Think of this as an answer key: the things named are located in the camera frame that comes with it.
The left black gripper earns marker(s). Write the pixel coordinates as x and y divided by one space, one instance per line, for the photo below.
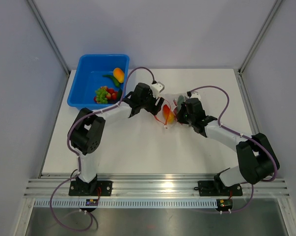
153 109

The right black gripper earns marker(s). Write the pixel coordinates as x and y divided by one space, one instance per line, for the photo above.
179 115

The grey fake fish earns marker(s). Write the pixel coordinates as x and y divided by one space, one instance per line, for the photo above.
180 100

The clear zip top bag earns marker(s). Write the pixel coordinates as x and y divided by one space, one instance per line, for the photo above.
171 101

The green fake chili pepper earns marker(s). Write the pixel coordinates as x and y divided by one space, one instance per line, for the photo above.
114 80

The red fake strawberry bunch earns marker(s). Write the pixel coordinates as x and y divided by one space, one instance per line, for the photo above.
112 96

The yellow orange fake mango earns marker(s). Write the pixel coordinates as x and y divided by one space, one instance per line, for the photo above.
119 75

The green fake lettuce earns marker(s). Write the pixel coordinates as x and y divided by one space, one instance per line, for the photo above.
101 95

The dark green fake leaf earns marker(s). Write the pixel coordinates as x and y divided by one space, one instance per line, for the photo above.
119 94

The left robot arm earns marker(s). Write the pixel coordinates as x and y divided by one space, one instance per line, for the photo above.
85 135

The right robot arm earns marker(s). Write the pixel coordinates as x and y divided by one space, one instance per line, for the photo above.
256 158

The blue plastic bin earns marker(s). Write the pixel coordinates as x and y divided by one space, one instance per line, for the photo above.
89 77

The right small circuit board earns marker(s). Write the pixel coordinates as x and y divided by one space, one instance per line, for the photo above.
224 204

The small circuit board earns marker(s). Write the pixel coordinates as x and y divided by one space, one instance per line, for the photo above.
91 202
224 204

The left small circuit board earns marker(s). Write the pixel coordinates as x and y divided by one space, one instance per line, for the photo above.
91 202

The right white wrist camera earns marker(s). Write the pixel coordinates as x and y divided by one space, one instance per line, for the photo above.
193 94

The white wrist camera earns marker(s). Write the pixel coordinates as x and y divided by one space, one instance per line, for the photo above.
193 94
157 88

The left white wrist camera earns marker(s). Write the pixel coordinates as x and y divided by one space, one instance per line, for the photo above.
157 88

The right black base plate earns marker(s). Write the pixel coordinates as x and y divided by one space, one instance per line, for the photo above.
210 188

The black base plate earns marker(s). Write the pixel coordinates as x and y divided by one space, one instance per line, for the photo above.
210 188
101 187

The aluminium front rail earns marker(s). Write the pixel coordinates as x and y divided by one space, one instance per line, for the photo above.
154 186

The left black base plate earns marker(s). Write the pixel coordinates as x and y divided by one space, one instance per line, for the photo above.
101 187

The left aluminium corner post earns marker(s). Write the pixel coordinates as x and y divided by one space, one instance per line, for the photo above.
44 28

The aluminium corner post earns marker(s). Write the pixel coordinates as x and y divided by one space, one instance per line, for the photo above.
261 34
44 28

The right aluminium corner post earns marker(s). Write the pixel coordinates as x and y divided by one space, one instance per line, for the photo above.
261 34

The white slotted cable duct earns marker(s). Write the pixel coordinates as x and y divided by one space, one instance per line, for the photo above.
129 203

